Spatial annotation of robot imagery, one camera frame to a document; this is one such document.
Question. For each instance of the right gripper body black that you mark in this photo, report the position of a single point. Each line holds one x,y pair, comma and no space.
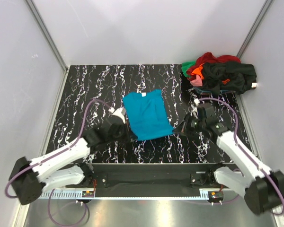
191,126

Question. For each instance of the green t shirt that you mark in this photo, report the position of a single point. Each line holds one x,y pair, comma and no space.
186,66

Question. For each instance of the red t shirt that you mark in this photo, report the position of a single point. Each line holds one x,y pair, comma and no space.
208,57

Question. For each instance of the blue t shirt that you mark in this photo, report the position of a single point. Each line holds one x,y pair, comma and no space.
147,115

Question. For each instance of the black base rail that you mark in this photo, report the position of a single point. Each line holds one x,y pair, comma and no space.
148,181

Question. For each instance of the orange t shirt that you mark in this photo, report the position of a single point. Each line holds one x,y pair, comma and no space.
198,72

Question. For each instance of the pink t shirt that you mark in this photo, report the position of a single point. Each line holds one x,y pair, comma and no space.
197,81

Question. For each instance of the black mesh t shirt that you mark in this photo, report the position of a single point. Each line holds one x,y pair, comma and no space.
230,76

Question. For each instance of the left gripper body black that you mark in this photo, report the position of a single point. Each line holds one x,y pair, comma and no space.
123,136

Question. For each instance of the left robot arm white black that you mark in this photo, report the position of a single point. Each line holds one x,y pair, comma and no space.
31,178

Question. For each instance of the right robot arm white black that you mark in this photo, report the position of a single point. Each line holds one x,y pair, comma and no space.
261,188

